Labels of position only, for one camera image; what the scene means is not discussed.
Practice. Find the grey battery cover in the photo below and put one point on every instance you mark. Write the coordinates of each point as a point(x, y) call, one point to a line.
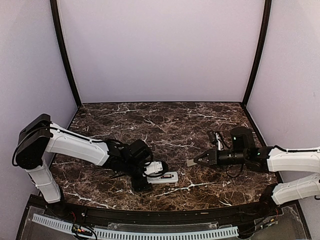
point(190, 163)

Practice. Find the white slotted cable duct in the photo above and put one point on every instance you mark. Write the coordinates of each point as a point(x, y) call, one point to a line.
point(117, 231)

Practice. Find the right black frame post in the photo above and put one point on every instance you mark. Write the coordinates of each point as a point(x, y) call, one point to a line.
point(258, 52)

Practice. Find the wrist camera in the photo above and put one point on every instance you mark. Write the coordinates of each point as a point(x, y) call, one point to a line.
point(217, 140)
point(156, 169)

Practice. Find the battery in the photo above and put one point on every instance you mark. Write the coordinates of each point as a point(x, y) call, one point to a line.
point(168, 176)

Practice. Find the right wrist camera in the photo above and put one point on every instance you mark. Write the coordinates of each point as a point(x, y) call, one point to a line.
point(217, 140)

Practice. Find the black front rail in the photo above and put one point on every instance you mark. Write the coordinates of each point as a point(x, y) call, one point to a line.
point(245, 215)

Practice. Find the black frame post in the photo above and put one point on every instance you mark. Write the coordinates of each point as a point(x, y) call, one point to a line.
point(63, 52)
point(258, 52)

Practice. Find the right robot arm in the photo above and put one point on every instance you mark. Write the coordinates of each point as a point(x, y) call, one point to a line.
point(266, 159)

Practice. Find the left black frame post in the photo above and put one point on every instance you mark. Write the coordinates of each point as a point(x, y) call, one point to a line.
point(63, 52)

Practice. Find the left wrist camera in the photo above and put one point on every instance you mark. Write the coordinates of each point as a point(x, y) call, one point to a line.
point(156, 169)

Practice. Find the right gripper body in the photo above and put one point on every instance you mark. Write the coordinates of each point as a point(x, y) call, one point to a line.
point(214, 156)

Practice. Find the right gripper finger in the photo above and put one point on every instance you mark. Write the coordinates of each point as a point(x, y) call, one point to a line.
point(203, 157)
point(200, 162)

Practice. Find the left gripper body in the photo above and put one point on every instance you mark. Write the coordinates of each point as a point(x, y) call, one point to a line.
point(139, 185)

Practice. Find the white remote control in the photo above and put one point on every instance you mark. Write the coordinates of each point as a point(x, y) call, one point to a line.
point(158, 180)

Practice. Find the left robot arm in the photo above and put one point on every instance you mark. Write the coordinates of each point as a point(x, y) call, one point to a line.
point(43, 136)

